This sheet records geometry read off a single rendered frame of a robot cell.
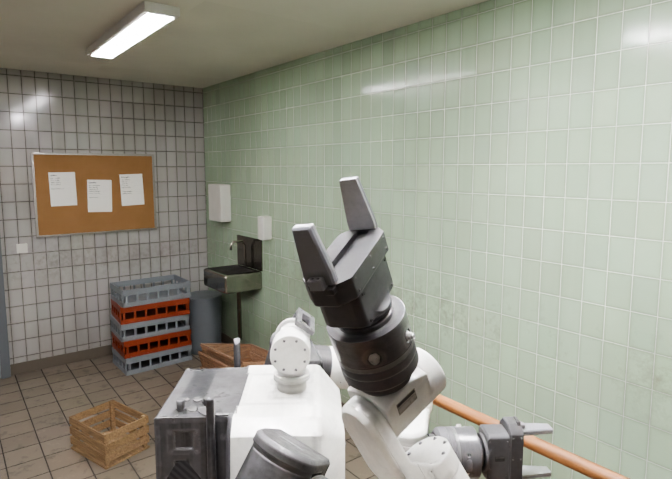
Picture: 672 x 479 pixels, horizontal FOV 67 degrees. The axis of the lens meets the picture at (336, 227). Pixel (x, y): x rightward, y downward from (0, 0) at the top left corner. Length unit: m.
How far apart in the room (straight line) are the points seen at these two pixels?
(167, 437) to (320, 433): 0.24
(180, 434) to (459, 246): 2.16
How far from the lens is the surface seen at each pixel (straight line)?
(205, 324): 5.09
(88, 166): 5.16
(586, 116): 2.45
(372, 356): 0.53
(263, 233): 4.30
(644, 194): 2.35
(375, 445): 0.60
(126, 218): 5.25
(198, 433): 0.88
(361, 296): 0.50
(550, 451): 1.23
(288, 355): 0.86
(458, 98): 2.84
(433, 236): 2.94
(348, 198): 0.55
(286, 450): 0.71
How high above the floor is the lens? 1.78
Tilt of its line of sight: 7 degrees down
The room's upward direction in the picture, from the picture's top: straight up
